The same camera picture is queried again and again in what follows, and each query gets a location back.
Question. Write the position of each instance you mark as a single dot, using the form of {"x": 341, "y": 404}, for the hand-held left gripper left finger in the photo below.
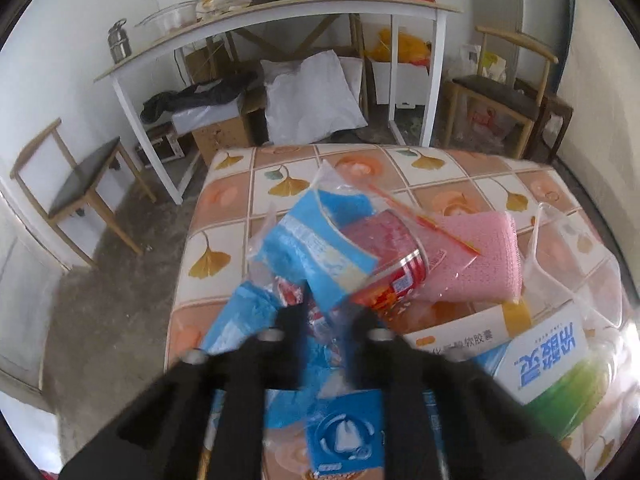
{"x": 295, "y": 350}

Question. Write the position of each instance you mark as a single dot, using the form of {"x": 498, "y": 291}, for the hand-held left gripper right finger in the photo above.
{"x": 360, "y": 355}

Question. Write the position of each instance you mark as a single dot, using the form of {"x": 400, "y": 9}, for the blue clear snack packet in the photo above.
{"x": 310, "y": 250}

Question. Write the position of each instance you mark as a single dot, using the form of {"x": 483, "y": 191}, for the pink knitted cloth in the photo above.
{"x": 480, "y": 270}

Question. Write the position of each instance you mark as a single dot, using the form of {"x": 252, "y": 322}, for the blue white medicine box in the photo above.
{"x": 540, "y": 355}

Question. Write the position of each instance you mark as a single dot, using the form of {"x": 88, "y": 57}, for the green label plastic bottle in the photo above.
{"x": 570, "y": 390}

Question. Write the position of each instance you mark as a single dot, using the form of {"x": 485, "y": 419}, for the blue plastic wrapper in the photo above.
{"x": 240, "y": 315}

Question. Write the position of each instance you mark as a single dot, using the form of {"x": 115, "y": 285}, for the blue tissue packet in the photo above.
{"x": 345, "y": 430}

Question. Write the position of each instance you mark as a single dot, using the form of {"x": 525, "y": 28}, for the red drink can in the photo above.
{"x": 395, "y": 280}

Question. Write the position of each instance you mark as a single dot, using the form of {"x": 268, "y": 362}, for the ginkgo print tablecloth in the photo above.
{"x": 235, "y": 200}

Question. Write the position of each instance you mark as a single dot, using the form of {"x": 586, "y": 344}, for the brown cardboard box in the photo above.
{"x": 220, "y": 135}
{"x": 205, "y": 65}

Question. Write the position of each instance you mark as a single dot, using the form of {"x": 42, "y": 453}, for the clear plastic bag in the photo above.
{"x": 575, "y": 260}

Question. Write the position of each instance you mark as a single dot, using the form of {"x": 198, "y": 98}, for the white woven sack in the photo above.
{"x": 310, "y": 95}

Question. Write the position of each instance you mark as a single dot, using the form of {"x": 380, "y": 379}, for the printed plastic bag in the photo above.
{"x": 492, "y": 120}

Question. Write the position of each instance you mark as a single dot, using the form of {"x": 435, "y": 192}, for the black cloth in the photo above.
{"x": 200, "y": 95}

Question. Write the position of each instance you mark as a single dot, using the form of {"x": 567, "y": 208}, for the wooden chair dark seat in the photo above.
{"x": 495, "y": 90}
{"x": 85, "y": 175}

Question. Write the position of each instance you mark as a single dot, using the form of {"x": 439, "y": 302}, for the white door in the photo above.
{"x": 20, "y": 310}

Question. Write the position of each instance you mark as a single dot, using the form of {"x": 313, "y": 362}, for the yellow plastic bag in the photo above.
{"x": 405, "y": 45}

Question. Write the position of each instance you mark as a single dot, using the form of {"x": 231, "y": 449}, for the white plastic bag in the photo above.
{"x": 470, "y": 60}

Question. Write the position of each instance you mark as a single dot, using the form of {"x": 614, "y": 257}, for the dark wooden stool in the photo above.
{"x": 555, "y": 105}

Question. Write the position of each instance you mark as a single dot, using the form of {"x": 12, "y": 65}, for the white side desk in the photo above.
{"x": 300, "y": 15}

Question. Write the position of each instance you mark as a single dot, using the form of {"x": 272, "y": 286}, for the metal flask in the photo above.
{"x": 120, "y": 45}

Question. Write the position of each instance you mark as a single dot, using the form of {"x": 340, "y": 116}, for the glass bowl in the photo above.
{"x": 170, "y": 17}

